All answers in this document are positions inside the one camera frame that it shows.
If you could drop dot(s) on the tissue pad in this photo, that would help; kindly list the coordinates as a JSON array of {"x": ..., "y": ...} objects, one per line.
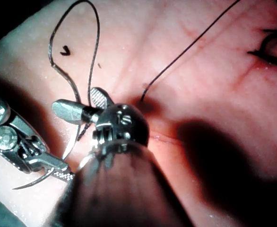
[{"x": 200, "y": 82}]

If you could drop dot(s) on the left arm needle driver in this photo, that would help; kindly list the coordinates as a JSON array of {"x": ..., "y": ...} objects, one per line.
[{"x": 5, "y": 137}]

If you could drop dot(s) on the short cut-off black thread piece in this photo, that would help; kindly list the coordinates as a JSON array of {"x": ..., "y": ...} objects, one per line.
[{"x": 65, "y": 52}]

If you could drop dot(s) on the dark right arm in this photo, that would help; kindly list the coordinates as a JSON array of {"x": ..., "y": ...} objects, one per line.
[{"x": 119, "y": 189}]

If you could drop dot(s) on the black stitching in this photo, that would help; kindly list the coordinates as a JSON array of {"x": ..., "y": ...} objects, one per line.
[{"x": 261, "y": 55}]

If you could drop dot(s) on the curved steel needle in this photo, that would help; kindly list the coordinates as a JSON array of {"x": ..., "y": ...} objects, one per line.
[{"x": 38, "y": 180}]

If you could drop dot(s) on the left arm needle driver jaw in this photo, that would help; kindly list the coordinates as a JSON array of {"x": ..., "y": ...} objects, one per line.
[
  {"x": 66, "y": 176},
  {"x": 53, "y": 162}
]

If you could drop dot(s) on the right arm needle driver jaw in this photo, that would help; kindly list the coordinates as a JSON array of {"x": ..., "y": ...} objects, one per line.
[
  {"x": 98, "y": 97},
  {"x": 67, "y": 110}
]

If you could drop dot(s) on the right arm needle driver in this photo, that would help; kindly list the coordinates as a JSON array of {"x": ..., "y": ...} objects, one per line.
[{"x": 126, "y": 123}]

